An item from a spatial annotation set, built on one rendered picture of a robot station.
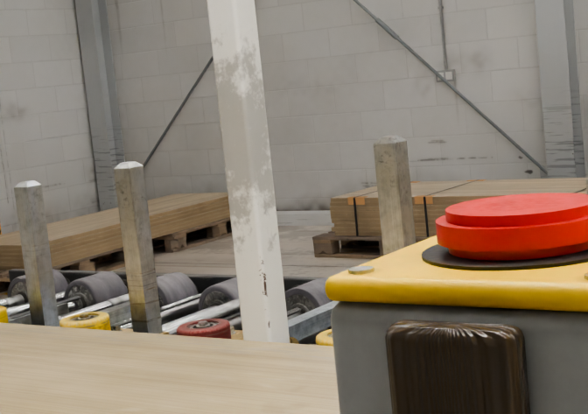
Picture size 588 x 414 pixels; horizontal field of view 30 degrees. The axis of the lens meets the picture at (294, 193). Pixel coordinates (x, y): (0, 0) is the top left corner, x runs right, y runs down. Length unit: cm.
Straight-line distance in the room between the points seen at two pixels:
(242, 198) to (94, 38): 861
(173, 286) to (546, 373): 216
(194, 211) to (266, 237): 709
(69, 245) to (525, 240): 737
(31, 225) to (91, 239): 575
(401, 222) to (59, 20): 869
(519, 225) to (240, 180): 127
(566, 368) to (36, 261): 181
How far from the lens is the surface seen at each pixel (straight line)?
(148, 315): 185
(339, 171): 881
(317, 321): 188
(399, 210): 152
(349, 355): 25
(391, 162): 152
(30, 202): 200
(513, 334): 23
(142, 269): 184
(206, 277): 244
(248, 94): 149
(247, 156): 149
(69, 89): 1010
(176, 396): 133
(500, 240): 25
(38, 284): 202
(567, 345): 23
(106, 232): 785
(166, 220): 835
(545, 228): 25
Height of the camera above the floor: 127
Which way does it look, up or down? 6 degrees down
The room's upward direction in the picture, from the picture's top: 6 degrees counter-clockwise
